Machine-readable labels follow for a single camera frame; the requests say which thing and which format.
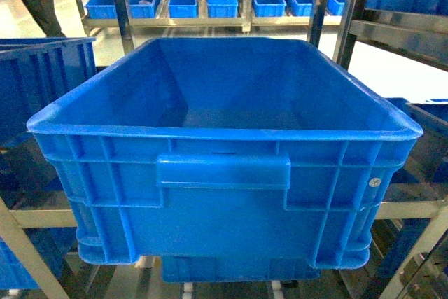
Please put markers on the large blue target crate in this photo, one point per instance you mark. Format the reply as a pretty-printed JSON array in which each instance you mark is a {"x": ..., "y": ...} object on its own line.
[{"x": 244, "y": 157}]

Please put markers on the blue crate at left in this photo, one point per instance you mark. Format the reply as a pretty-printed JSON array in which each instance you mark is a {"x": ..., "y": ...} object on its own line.
[{"x": 36, "y": 72}]

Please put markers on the steel flow rack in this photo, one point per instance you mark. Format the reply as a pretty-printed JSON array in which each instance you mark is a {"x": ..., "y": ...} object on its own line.
[{"x": 414, "y": 35}]

